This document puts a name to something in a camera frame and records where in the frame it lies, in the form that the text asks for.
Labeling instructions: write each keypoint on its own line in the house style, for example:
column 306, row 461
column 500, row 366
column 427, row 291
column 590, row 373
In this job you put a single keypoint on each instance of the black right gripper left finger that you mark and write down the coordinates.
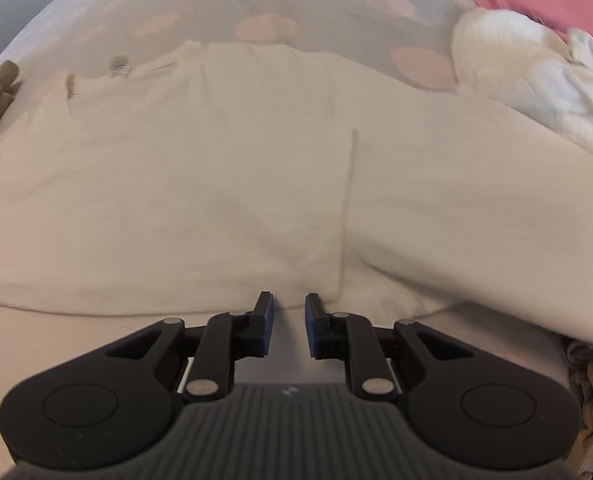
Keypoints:
column 112, row 404

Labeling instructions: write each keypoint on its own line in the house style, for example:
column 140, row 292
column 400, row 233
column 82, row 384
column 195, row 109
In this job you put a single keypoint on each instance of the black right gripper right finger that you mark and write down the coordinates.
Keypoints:
column 466, row 403

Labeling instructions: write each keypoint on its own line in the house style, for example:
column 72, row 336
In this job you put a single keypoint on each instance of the cream beige garment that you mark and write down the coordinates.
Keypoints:
column 191, row 182

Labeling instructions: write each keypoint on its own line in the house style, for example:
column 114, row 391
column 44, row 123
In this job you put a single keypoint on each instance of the white crumpled clothes pile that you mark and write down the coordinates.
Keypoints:
column 511, row 59

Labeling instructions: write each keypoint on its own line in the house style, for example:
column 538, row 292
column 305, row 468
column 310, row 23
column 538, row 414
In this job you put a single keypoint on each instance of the grey pink-dotted bed sheet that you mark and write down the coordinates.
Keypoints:
column 82, row 35

